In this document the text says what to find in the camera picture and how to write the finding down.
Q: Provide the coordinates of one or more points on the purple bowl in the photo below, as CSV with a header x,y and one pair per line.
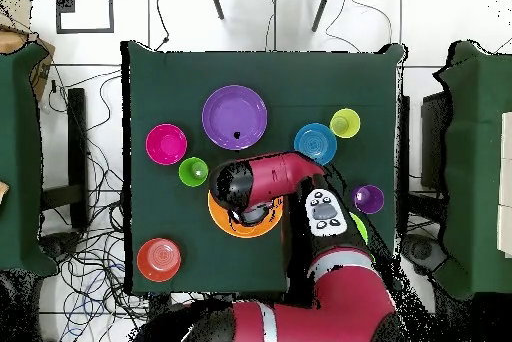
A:
x,y
234,114

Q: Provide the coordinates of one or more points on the blue bowl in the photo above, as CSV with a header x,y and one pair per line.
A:
x,y
315,140

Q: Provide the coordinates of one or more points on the black rectangular frame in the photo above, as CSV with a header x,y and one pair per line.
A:
x,y
84,30

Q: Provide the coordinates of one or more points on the green cup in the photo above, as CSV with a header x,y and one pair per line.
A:
x,y
193,172

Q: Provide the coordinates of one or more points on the red-orange bowl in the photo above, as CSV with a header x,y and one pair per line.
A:
x,y
158,260

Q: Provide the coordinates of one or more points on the dark green tablecloth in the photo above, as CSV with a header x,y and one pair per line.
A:
x,y
340,86

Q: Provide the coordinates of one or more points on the black floor beam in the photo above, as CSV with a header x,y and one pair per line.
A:
x,y
76,138

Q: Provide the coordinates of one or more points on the green side table cloth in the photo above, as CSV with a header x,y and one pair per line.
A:
x,y
472,178
20,158

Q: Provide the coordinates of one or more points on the black box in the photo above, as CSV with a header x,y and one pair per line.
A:
x,y
434,142

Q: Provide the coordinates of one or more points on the large yellow-orange bowl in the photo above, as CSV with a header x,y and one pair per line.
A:
x,y
224,226

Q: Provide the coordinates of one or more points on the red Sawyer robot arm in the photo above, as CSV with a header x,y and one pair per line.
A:
x,y
340,302

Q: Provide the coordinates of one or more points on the dark grey stand base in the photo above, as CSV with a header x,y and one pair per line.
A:
x,y
60,242
422,250

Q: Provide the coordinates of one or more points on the purple cup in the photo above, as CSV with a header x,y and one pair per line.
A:
x,y
370,200

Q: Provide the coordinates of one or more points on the green bowl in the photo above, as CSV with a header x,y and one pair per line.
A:
x,y
361,228

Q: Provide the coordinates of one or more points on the cardboard box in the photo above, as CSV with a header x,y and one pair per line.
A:
x,y
12,40

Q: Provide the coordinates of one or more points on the black camera tripod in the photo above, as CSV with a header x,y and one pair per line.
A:
x,y
216,2

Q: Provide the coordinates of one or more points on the pink bowl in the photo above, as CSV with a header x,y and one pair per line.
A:
x,y
166,144

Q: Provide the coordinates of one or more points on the yellow cup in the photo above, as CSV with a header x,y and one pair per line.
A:
x,y
344,122

